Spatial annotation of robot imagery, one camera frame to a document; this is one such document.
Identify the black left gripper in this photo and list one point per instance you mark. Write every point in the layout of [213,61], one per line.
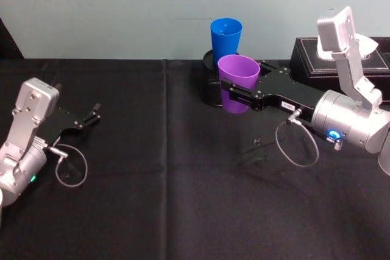
[62,120]

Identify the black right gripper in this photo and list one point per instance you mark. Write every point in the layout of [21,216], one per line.
[280,92]

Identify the purple plastic cup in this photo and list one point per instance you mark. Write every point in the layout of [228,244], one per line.
[239,71]

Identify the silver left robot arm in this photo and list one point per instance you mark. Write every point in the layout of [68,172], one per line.
[28,111]

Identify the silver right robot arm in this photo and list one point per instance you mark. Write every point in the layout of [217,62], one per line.
[344,117]

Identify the black round cup holder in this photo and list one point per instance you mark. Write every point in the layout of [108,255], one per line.
[210,89]

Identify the blue plastic cup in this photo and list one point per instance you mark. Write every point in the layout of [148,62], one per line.
[226,37]

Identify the black tissue box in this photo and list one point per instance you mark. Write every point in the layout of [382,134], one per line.
[307,59]

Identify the clear plastic piece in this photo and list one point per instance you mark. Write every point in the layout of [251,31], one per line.
[253,156]

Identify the dark panel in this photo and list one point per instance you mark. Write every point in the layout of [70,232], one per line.
[8,44]

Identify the white tissue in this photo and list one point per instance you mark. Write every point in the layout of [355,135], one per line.
[367,45]

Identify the black table cloth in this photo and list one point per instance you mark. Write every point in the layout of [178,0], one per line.
[170,196]

